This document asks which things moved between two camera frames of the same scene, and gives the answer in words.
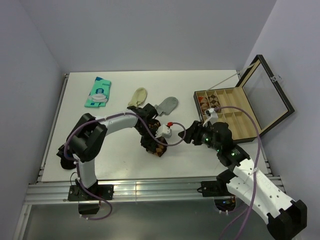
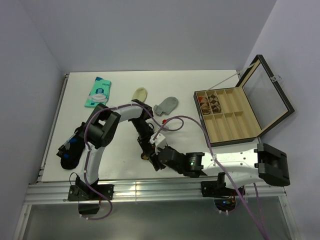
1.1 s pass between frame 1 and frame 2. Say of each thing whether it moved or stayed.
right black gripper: moved
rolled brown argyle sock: stayed
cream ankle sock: stayed
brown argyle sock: moved
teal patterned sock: stayed
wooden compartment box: stayed
